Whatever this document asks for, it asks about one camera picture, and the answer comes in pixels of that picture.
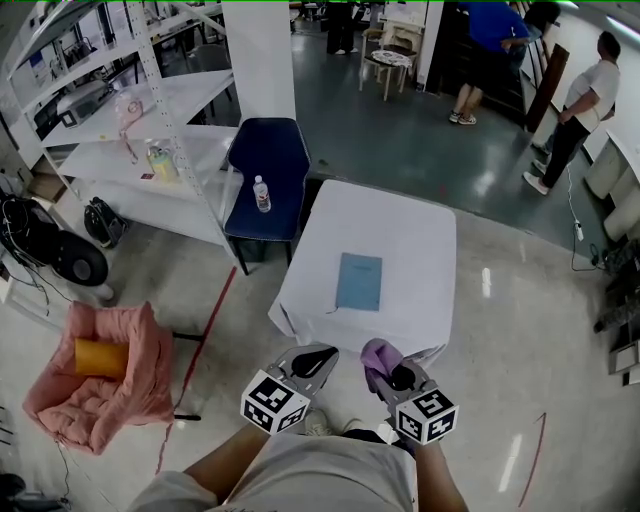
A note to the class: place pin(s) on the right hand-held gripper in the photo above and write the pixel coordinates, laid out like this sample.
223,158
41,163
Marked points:
427,417

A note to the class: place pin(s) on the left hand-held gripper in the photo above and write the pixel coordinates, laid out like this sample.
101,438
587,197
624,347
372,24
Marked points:
272,400

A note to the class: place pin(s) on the purple cloth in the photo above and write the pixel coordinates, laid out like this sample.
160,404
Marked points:
377,352

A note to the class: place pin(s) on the blue notebook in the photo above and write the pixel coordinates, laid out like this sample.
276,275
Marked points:
359,282

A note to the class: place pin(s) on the person's left forearm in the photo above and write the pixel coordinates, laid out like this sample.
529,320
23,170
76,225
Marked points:
225,465

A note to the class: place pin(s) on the person's right forearm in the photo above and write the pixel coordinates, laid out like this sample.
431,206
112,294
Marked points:
440,480

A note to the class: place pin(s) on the person's left white shoe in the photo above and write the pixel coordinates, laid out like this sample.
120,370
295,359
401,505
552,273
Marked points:
317,422

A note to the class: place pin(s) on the person's white shoe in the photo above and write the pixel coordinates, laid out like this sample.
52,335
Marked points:
317,422
355,425

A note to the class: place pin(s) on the person's right white shoe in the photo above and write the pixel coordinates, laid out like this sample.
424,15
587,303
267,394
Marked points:
355,425

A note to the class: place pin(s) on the red floor tape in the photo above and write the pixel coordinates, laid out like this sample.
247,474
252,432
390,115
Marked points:
536,450
211,325

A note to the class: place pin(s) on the person's white shirt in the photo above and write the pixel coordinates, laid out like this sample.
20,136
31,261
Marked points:
310,475

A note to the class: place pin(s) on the white tablecloth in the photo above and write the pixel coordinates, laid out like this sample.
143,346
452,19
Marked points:
375,225

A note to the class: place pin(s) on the clear plastic water bottle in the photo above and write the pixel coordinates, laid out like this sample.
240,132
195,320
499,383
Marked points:
262,195

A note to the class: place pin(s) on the pink cushioned chair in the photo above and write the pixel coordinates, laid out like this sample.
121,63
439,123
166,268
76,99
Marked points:
125,395

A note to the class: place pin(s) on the orange cylinder pillow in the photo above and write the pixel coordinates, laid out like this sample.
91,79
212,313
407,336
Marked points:
100,357

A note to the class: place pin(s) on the dark blue chair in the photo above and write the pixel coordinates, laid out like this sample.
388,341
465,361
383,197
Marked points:
267,150

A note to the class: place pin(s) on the white flat box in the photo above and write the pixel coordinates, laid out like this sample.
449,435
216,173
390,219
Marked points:
627,357

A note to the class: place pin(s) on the white power strip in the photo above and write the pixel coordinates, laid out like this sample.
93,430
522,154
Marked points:
579,230

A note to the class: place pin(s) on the yellow-green plastic container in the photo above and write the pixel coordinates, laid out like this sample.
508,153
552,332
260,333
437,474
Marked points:
162,165

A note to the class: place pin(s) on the black bag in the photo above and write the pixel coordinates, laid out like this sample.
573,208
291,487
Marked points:
102,225

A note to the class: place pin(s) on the white metal shelf rack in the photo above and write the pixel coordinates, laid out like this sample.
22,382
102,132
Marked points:
190,100

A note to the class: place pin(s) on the white curved counter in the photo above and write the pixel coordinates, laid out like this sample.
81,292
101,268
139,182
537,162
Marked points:
615,170

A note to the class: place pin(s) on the wooden chair with patterned cushion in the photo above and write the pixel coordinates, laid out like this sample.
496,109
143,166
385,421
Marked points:
392,57

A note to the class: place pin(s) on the grey box device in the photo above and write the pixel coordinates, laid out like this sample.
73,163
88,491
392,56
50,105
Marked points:
75,112

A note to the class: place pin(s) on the cream wooden cabinet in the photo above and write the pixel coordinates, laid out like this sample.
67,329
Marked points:
407,30

